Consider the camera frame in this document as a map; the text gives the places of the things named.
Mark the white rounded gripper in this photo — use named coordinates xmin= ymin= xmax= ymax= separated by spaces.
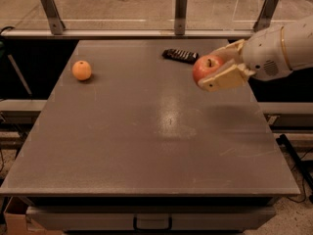
xmin=198 ymin=26 xmax=292 ymax=92

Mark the red apple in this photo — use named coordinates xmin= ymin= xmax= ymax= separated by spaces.
xmin=193 ymin=55 xmax=225 ymax=83

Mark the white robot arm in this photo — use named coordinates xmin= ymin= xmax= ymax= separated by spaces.
xmin=193 ymin=16 xmax=313 ymax=92

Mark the dark chocolate rxbar wrapper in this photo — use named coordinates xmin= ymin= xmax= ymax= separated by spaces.
xmin=162 ymin=49 xmax=199 ymax=65

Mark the black stand leg right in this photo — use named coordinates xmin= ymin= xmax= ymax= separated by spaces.
xmin=276 ymin=134 xmax=313 ymax=204

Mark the orange fruit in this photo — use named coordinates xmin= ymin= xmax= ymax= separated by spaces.
xmin=71 ymin=61 xmax=92 ymax=81

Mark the clear glass barrier panel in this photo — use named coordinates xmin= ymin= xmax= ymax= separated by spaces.
xmin=0 ymin=0 xmax=313 ymax=32

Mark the cardboard box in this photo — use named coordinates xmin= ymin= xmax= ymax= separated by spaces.
xmin=4 ymin=197 xmax=63 ymax=235

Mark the right metal bracket post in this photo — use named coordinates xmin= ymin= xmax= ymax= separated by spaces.
xmin=253 ymin=0 xmax=279 ymax=32

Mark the metal bracket post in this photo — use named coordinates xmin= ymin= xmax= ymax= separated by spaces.
xmin=253 ymin=0 xmax=279 ymax=32
xmin=40 ymin=0 xmax=66 ymax=35
xmin=174 ymin=0 xmax=188 ymax=35

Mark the middle metal bracket post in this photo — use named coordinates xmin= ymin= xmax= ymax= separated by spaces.
xmin=174 ymin=0 xmax=188 ymax=35

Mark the left metal bracket post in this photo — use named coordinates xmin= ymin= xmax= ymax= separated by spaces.
xmin=40 ymin=0 xmax=66 ymax=35

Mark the grey drawer with black handle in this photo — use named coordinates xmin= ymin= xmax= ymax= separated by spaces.
xmin=26 ymin=207 xmax=276 ymax=233

